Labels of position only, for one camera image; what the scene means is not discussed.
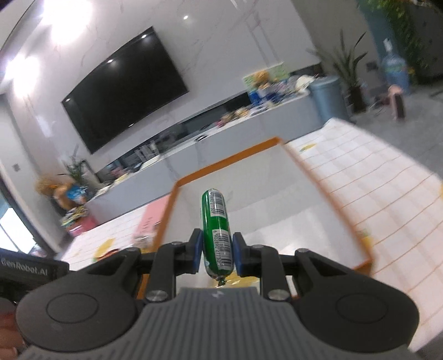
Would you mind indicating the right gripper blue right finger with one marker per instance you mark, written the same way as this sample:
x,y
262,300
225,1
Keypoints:
x,y
239,245

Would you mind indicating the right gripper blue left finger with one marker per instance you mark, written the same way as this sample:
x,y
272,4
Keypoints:
x,y
194,251

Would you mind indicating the green sausage snack stick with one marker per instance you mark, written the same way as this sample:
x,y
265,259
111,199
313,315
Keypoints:
x,y
217,246

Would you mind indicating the person's hand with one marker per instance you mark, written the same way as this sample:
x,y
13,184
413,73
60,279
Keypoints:
x,y
11,341

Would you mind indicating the orange storage box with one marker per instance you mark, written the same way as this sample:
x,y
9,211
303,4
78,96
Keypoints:
x,y
298,241

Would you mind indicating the grey tv cabinet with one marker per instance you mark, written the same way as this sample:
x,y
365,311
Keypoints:
x,y
288,121

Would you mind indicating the pink box on floor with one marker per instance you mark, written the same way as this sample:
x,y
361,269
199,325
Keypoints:
x,y
81,225

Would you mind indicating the small plant blue pot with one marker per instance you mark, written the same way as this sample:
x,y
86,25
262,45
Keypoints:
x,y
75,168

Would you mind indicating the lemon pattern tablecloth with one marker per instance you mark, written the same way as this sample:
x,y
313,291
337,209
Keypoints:
x,y
393,203

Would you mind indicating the teddy bear toy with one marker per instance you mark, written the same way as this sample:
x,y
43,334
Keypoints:
x,y
263,80

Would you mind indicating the grey blue trash bin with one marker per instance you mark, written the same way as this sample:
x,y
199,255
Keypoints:
x,y
328,97

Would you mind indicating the potted green plant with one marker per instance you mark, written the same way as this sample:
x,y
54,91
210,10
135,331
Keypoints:
x,y
345,62

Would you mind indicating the pink space heater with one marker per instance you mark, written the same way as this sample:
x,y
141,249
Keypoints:
x,y
396,101

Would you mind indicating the blue water jug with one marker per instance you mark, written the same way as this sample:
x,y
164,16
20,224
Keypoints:
x,y
395,68

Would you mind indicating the black wall television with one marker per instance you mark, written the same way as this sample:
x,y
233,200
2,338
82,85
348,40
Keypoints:
x,y
135,81

